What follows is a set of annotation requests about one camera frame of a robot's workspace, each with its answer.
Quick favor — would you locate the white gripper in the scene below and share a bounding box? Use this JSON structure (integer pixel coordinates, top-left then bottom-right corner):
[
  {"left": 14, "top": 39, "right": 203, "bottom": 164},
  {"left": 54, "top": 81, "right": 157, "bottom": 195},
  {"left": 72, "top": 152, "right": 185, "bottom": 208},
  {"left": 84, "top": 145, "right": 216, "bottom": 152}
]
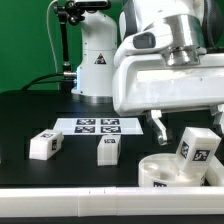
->
[{"left": 112, "top": 36, "right": 224, "bottom": 145}]

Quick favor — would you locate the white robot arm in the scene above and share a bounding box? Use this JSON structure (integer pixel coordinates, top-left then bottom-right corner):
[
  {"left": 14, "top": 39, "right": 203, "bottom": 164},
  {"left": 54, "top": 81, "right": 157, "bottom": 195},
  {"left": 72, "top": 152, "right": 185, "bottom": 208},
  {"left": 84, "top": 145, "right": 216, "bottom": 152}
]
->
[{"left": 72, "top": 0, "right": 224, "bottom": 144}]

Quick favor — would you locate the white marker sheet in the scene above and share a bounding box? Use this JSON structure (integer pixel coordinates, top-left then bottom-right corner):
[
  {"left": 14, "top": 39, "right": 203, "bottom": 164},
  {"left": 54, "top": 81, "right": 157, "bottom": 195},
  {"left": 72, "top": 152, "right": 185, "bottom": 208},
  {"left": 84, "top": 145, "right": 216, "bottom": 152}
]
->
[{"left": 54, "top": 118, "right": 143, "bottom": 135}]

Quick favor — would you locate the white right fence bar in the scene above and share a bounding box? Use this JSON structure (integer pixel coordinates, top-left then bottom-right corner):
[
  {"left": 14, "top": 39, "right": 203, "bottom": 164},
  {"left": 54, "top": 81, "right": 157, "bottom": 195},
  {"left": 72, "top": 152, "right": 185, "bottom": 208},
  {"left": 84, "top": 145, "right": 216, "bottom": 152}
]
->
[{"left": 206, "top": 166, "right": 224, "bottom": 187}]

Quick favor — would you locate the white fence bar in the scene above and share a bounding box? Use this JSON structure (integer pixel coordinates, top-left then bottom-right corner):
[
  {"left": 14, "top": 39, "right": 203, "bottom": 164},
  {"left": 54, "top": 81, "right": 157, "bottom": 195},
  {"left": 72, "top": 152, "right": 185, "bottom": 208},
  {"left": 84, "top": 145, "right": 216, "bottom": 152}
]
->
[
  {"left": 206, "top": 166, "right": 224, "bottom": 187},
  {"left": 0, "top": 187, "right": 224, "bottom": 218}
]

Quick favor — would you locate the white front fence bar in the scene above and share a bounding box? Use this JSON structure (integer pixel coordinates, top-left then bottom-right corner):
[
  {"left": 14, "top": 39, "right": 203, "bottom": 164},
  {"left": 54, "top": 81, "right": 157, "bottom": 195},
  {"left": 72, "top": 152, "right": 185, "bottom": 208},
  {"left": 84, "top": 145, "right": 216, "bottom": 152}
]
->
[{"left": 0, "top": 187, "right": 224, "bottom": 218}]

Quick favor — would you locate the black cable bundle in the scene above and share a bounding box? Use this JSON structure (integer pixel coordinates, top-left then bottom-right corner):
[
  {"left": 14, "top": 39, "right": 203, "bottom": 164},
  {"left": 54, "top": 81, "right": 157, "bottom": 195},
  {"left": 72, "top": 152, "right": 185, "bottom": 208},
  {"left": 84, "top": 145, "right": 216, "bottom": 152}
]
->
[{"left": 21, "top": 70, "right": 78, "bottom": 92}]

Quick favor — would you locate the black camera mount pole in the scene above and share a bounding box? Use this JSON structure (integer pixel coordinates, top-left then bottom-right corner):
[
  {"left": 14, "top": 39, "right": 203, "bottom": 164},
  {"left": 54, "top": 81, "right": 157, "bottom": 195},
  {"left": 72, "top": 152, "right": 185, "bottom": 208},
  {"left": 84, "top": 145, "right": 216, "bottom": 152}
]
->
[{"left": 54, "top": 0, "right": 84, "bottom": 77}]

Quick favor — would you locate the white cable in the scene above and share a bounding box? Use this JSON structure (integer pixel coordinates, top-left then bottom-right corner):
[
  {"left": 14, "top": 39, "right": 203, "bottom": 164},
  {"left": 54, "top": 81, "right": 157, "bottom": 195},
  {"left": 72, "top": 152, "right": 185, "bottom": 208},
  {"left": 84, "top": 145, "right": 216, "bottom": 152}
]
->
[{"left": 46, "top": 0, "right": 60, "bottom": 74}]

